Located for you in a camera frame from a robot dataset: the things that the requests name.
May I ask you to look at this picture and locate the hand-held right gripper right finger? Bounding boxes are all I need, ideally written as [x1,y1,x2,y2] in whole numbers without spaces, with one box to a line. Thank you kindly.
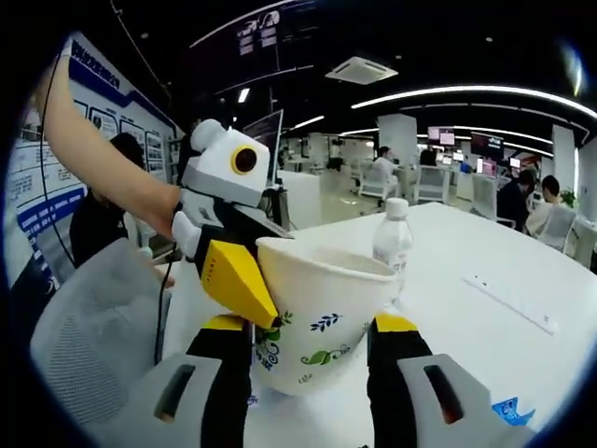
[366,313,538,448]

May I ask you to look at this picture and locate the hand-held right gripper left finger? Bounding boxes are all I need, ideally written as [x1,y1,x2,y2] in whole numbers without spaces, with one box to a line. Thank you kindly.
[123,313,254,448]

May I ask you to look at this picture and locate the white paper cup leaf print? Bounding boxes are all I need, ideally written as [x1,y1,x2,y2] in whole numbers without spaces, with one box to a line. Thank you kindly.
[254,236,398,399]

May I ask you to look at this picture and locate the blue wrapper packet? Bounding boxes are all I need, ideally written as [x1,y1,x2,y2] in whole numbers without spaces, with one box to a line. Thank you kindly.
[491,395,538,429]

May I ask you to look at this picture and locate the clear water bottle red label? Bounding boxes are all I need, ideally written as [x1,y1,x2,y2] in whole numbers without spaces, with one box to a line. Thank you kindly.
[371,197,416,302]

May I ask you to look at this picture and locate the white tabletop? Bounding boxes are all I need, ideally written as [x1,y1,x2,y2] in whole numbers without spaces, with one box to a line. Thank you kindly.
[158,203,597,448]

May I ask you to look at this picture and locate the dark computer monitor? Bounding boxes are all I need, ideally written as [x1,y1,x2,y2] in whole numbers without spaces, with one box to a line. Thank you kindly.
[241,108,285,151]

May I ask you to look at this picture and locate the grey mesh office chair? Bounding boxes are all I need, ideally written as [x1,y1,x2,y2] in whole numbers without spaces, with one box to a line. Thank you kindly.
[29,236,174,428]

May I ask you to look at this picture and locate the clear plastic ruler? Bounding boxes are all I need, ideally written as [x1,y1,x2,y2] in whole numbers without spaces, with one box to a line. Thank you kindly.
[460,274,560,337]

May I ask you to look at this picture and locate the ceiling air conditioner unit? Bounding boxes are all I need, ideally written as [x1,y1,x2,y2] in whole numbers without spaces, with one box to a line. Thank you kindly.
[324,54,401,86]

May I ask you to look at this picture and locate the pink desk screens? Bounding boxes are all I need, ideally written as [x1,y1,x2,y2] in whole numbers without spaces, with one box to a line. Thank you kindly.
[425,125,457,147]

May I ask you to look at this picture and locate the ceiling light strip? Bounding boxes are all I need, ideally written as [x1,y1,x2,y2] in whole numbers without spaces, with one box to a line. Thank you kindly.
[349,84,597,119]

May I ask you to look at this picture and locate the thin black cable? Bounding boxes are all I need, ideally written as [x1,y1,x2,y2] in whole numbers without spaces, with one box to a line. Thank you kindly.
[38,53,78,271]
[153,246,184,366]

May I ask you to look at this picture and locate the hanging wall screens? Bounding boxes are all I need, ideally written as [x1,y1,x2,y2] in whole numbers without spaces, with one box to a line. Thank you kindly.
[234,7,282,58]

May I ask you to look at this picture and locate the blue and white wall poster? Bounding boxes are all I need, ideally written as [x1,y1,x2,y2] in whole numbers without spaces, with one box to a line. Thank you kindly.
[7,31,181,284]

